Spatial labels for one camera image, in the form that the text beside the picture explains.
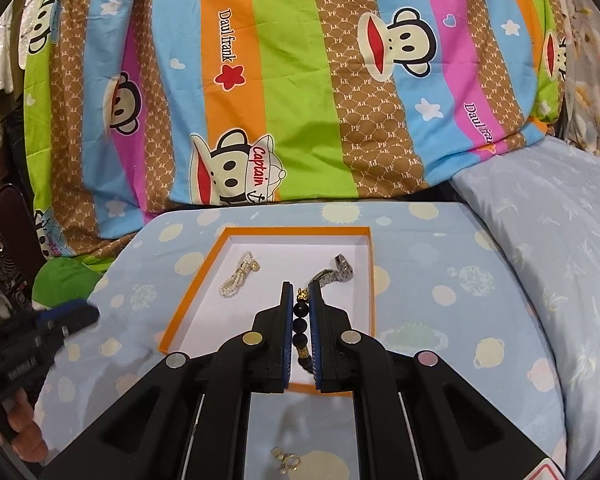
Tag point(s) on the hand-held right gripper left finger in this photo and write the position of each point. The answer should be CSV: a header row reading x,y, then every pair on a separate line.
x,y
286,355

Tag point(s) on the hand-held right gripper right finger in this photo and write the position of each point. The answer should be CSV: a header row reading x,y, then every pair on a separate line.
x,y
316,360

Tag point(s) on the person's left hand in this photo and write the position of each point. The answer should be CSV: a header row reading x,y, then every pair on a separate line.
x,y
25,425

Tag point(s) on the orange jewelry box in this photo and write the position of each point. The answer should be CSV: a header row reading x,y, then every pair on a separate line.
x,y
260,265

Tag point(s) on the light blue floral pillow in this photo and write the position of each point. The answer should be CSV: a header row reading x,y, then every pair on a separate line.
x,y
555,240

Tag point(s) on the gold rings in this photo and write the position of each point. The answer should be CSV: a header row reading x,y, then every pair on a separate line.
x,y
286,459

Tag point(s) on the white glittery garment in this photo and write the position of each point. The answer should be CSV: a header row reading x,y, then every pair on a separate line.
x,y
0,85

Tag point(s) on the silver wrist watch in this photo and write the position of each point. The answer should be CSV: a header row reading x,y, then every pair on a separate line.
x,y
341,267

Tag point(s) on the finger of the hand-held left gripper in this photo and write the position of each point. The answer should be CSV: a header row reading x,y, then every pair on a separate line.
x,y
72,317

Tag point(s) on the light blue planet sheet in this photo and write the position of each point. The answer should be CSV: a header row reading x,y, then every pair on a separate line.
x,y
445,320

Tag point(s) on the striped cartoon printed blanket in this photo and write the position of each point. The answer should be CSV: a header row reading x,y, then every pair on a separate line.
x,y
290,80

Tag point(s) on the pale floral cloth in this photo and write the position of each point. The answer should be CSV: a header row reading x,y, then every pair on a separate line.
x,y
590,60

